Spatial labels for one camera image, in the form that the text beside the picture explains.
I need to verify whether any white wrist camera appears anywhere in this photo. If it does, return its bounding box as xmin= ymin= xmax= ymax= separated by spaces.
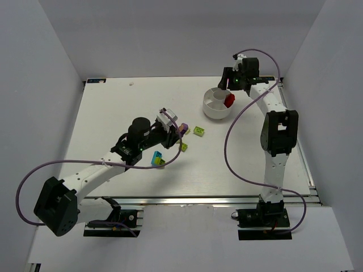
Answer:
xmin=157 ymin=108 xmax=178 ymax=133
xmin=233 ymin=53 xmax=247 ymax=71

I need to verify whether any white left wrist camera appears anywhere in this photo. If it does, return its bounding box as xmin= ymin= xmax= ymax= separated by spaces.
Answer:
xmin=157 ymin=108 xmax=178 ymax=133

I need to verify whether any red lego brick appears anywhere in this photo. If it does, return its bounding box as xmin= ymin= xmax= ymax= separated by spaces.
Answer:
xmin=224 ymin=94 xmax=235 ymax=108

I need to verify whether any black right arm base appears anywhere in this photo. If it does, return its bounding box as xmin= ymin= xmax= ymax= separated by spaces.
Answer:
xmin=231 ymin=209 xmax=292 ymax=241

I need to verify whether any lime lego small square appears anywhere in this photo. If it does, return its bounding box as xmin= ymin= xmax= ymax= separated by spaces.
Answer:
xmin=180 ymin=143 xmax=188 ymax=152

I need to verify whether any blue table label right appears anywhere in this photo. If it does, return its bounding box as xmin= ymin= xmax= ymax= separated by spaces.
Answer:
xmin=256 ymin=76 xmax=275 ymax=81

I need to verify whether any purple butterfly lego brick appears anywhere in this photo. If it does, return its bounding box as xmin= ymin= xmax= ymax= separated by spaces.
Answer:
xmin=179 ymin=123 xmax=190 ymax=136

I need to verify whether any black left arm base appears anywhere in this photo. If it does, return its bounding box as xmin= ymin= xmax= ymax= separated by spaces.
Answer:
xmin=80 ymin=197 xmax=143 ymax=238

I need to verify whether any light green lego brick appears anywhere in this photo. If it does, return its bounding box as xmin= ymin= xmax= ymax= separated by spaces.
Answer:
xmin=193 ymin=126 xmax=205 ymax=137

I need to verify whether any blue table label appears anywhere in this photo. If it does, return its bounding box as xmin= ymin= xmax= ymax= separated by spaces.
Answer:
xmin=256 ymin=76 xmax=275 ymax=81
xmin=86 ymin=78 xmax=106 ymax=84

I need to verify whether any blue table label left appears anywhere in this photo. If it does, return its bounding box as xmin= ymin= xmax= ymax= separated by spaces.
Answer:
xmin=86 ymin=78 xmax=106 ymax=84

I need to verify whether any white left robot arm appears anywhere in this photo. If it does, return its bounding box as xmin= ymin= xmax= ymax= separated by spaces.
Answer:
xmin=34 ymin=109 xmax=182 ymax=237

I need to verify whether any white round divided container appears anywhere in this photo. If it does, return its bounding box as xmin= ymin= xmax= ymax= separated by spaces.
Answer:
xmin=202 ymin=87 xmax=233 ymax=120

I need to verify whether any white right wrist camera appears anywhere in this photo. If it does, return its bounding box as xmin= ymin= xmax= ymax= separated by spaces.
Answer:
xmin=233 ymin=53 xmax=247 ymax=71

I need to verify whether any teal long lego brick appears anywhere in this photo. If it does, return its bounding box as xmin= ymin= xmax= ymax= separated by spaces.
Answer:
xmin=151 ymin=151 xmax=162 ymax=166

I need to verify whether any lime curved lego brick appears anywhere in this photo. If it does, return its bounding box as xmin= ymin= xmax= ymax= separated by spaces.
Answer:
xmin=154 ymin=157 xmax=166 ymax=169

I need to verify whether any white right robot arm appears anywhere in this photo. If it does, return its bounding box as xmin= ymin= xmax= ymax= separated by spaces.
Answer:
xmin=218 ymin=54 xmax=298 ymax=208

